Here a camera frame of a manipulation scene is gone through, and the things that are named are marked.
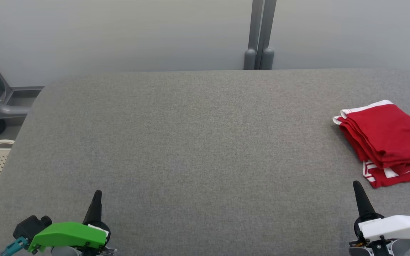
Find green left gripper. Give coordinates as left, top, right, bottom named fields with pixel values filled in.
left=28, top=190, right=111, bottom=254

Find red shorts with white stripe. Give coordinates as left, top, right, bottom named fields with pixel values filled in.
left=332, top=100, right=410, bottom=175

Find teal cable connector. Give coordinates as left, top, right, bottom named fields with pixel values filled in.
left=0, top=236, right=30, bottom=256

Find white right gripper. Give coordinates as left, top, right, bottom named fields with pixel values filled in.
left=349, top=181, right=410, bottom=256

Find grey metal double post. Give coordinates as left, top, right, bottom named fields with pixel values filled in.
left=243, top=0, right=277, bottom=70

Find red white basketball jersey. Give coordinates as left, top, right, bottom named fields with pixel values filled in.
left=363, top=159, right=410, bottom=188

